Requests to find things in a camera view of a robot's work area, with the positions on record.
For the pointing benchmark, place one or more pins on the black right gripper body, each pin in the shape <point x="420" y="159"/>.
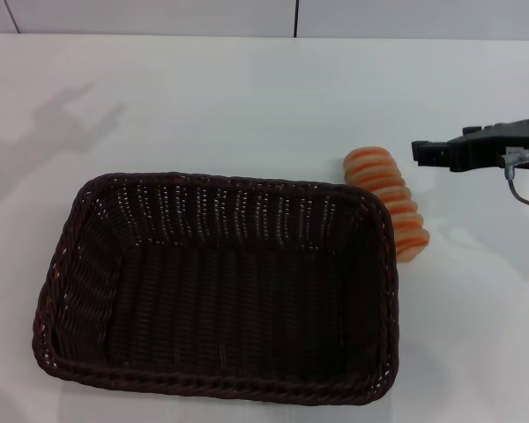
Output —
<point x="480" y="152"/>

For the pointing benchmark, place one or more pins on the dark brown wicker basket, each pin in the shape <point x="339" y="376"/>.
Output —
<point x="229" y="299"/>

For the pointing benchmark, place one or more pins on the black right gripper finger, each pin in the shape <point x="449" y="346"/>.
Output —
<point x="429" y="153"/>

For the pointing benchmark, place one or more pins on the orange striped bread roll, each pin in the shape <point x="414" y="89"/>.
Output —
<point x="381" y="176"/>

